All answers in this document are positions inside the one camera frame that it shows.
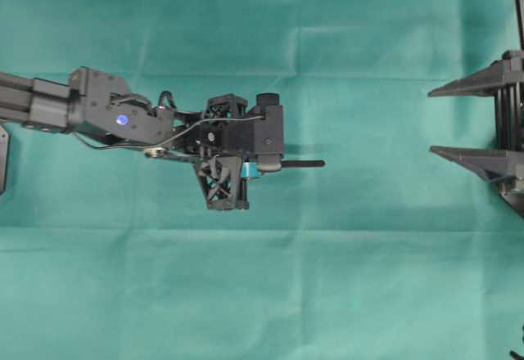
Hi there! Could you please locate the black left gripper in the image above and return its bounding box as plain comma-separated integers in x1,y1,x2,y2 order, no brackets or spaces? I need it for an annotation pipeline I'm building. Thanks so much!
144,94,282,211

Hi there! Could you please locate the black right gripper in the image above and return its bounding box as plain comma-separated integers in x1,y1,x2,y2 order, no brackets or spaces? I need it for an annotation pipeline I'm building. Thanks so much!
428,51,523,213

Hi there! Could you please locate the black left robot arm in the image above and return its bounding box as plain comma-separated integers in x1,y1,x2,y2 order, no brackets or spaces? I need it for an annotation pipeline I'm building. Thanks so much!
1,67,284,210

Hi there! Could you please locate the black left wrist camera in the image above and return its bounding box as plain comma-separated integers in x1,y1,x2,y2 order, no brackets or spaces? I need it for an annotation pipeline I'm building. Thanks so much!
251,93,284,155

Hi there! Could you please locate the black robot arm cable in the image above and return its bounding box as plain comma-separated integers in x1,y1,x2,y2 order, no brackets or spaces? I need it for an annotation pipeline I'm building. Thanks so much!
79,91,263,152

